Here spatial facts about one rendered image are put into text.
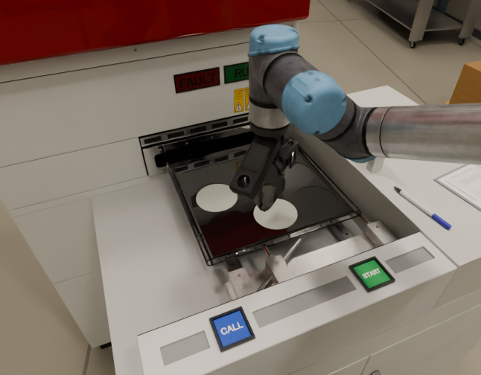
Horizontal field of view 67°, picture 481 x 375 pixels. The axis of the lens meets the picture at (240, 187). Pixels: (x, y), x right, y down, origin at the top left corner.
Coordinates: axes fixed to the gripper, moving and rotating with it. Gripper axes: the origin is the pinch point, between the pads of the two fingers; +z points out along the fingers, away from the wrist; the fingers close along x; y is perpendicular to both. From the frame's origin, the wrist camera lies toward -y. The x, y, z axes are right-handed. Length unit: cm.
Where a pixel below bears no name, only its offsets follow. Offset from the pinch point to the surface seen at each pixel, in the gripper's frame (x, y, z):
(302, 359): -19.8, -18.9, 10.4
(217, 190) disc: 15.4, 5.1, 6.3
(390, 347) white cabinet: -32.9, -0.6, 23.8
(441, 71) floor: -1, 338, 97
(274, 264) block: -7.5, -7.4, 5.5
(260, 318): -12.5, -21.0, 0.6
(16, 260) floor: 135, -15, 97
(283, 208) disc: -1.2, 8.2, 6.3
